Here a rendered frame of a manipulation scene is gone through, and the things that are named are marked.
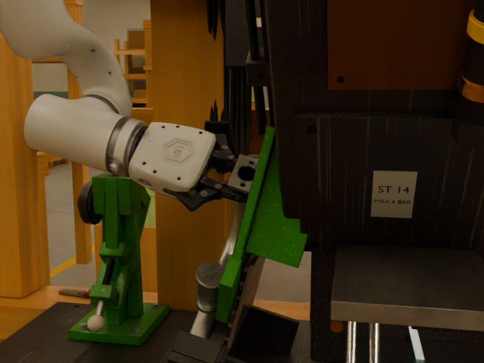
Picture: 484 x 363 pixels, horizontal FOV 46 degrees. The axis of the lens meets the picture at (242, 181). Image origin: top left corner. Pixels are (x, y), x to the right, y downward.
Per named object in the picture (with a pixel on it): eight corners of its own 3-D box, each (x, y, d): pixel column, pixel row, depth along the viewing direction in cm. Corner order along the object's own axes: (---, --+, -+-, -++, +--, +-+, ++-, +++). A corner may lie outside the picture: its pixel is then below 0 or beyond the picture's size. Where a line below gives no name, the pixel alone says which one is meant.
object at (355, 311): (521, 348, 49) (523, 314, 48) (328, 333, 52) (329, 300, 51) (448, 234, 86) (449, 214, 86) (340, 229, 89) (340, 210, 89)
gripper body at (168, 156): (114, 160, 76) (193, 185, 75) (145, 106, 82) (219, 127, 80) (121, 191, 83) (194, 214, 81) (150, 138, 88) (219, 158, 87)
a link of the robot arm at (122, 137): (100, 152, 77) (121, 158, 76) (128, 104, 81) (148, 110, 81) (109, 186, 83) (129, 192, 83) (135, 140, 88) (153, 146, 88)
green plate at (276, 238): (285, 309, 70) (335, 144, 66) (222, 288, 72) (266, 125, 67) (294, 279, 82) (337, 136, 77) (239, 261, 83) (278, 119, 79)
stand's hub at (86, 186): (89, 229, 97) (87, 185, 96) (72, 228, 97) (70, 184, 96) (108, 219, 104) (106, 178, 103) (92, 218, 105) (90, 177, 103)
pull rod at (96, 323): (101, 335, 91) (99, 301, 90) (84, 334, 91) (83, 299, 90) (114, 322, 96) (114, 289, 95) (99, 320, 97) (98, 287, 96)
